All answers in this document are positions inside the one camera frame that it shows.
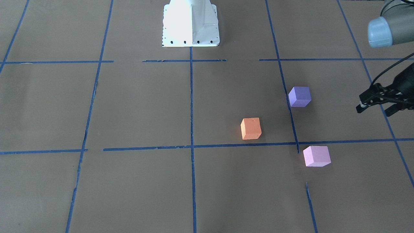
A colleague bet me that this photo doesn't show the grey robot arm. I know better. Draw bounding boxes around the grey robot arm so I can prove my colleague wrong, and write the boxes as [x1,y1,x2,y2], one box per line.
[356,0,414,117]

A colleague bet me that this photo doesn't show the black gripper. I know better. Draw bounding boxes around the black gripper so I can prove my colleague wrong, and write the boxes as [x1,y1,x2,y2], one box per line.
[356,63,414,117]

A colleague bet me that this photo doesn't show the pink foam cube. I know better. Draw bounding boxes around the pink foam cube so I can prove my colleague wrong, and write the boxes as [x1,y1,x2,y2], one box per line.
[303,146,331,167]

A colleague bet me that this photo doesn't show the purple foam cube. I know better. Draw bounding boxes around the purple foam cube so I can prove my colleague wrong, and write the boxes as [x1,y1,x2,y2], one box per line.
[288,86,312,107]

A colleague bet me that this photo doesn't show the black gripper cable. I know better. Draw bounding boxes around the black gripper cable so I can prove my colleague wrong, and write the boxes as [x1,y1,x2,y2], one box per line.
[370,52,414,97]

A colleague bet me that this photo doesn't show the orange foam cube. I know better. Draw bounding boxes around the orange foam cube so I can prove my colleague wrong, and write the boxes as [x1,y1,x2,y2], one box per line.
[240,117,262,140]

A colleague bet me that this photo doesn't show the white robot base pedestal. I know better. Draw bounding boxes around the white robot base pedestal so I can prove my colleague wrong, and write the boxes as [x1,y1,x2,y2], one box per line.
[162,0,220,47]

